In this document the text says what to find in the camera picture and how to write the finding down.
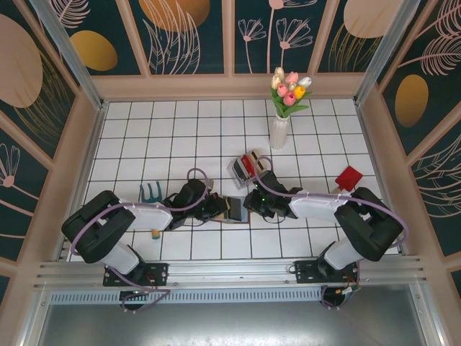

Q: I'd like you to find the brown leather card holder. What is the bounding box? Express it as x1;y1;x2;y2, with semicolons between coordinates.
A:
210;196;251;224

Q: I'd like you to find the clear acrylic card box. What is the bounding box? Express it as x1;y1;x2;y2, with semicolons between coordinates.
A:
226;148;267;191

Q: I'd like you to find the red VIP card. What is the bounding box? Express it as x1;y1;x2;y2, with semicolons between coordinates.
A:
240;154;256;178

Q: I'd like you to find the white ribbed vase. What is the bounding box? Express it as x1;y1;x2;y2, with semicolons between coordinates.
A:
269;114;291;150

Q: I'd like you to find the red toy shovel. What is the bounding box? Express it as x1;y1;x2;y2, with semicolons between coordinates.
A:
331;165;364;195

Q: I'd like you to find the grey metal sheet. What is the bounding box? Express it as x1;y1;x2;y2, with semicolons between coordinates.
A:
35;302;433;346

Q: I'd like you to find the artificial tulip bouquet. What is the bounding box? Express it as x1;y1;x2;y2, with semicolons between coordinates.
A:
269;66;313;119

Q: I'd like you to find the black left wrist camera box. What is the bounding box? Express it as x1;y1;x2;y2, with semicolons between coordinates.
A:
179;179;210;205

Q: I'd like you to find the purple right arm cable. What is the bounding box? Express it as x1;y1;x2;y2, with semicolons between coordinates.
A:
254;155;408;311

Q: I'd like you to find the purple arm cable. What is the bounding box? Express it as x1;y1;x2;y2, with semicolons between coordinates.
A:
254;155;408;311
70;167;212;314

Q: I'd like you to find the teal toy rake wooden handle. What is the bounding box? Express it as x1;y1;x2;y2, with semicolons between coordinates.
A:
139;182;162;240

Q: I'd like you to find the aluminium mounting rail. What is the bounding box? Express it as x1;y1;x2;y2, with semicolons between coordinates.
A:
34;255;426;289

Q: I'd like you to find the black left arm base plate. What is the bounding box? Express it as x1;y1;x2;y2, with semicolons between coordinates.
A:
102;262;169;288

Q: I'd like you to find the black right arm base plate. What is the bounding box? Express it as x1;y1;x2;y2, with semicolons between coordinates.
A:
294;259;361;285

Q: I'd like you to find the slotted grey cable duct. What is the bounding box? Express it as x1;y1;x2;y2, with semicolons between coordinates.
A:
48;288;415;306

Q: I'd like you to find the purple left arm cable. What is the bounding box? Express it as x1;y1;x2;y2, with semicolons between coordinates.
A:
70;167;212;314

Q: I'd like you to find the floral wall panel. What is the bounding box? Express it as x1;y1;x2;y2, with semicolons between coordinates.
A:
0;0;80;163
42;0;145;76
233;0;332;75
316;0;422;75
129;0;226;76
380;0;461;156

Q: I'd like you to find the aluminium frame post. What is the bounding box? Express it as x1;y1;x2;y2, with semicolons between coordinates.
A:
30;0;105;109
354;0;421;105

